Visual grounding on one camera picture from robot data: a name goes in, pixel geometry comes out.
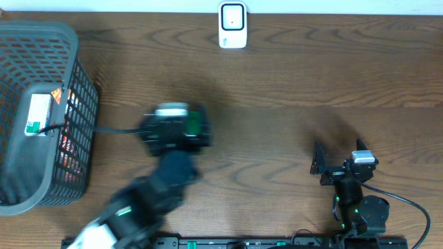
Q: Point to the orange candy bar wrapper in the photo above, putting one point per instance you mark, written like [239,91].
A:
[70,156]

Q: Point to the white barcode scanner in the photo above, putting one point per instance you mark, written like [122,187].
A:
[232,30]

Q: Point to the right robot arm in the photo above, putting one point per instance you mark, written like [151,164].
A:
[359,214]

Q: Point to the white green medicine box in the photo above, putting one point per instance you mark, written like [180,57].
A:
[39,114]

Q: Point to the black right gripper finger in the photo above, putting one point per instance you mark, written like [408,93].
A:
[318,165]
[360,145]

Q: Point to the grey plastic mesh basket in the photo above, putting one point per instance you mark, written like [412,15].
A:
[40,58]

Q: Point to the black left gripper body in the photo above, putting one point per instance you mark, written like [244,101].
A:
[187,143]

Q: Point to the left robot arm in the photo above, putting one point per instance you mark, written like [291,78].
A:
[134,213]

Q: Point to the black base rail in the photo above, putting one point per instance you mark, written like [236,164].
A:
[255,243]

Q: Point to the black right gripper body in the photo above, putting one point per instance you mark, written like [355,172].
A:
[333,173]

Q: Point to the green lid white jar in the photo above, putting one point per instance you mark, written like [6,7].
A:
[193,122]

